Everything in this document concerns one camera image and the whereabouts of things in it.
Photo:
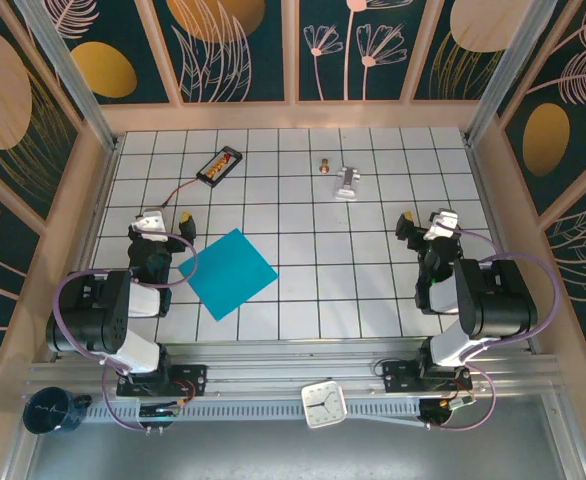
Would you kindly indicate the aluminium frame post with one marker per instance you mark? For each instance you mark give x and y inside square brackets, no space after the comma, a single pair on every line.
[503,65]
[73,85]

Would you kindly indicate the dark blue mug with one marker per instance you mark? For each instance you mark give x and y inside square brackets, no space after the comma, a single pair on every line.
[48,412]

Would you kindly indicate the aluminium mounting rail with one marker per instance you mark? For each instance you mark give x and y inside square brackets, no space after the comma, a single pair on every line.
[283,372]

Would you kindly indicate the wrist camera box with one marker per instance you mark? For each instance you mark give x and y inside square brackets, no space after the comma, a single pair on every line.
[443,222]
[148,222]

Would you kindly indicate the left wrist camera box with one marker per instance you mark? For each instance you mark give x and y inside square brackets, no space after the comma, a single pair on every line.
[148,222]

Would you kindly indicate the black battery holder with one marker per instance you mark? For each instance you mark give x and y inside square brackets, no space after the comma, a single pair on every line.
[219,166]

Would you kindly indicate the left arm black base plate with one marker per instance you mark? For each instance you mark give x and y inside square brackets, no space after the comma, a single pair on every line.
[195,377]

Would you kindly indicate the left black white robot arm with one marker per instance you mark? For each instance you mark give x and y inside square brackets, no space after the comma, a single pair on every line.
[93,310]

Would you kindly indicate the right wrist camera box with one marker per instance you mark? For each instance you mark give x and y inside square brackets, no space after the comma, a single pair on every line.
[443,222]

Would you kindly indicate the blue square paper sheet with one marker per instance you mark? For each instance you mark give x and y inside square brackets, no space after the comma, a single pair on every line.
[228,275]

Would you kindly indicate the black controller board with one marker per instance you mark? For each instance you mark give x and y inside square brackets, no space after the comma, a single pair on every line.
[158,412]
[435,412]

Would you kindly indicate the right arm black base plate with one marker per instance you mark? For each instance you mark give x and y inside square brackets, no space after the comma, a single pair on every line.
[395,375]

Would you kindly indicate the white square clock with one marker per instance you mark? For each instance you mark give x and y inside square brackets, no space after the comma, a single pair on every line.
[324,405]

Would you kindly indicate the small brass screw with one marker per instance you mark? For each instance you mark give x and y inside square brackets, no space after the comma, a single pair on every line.
[324,166]

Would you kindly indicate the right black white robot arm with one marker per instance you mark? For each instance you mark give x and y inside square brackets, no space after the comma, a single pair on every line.
[498,300]

